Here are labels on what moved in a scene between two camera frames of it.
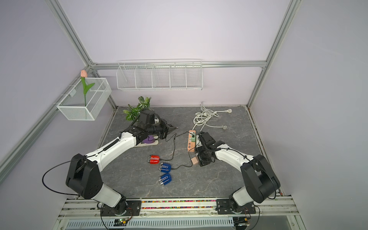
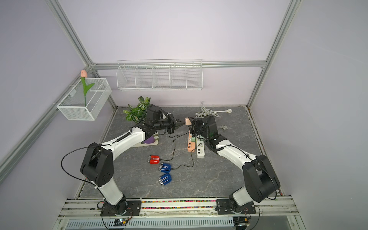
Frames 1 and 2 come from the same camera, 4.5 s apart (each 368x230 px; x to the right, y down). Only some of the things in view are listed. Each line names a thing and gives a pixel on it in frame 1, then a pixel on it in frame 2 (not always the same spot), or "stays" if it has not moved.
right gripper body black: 201,156 to 197,128
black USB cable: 174,152 stays
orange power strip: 191,145 stays
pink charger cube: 194,160 to 187,121
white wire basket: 72,106 stays
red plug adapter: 154,159 stays
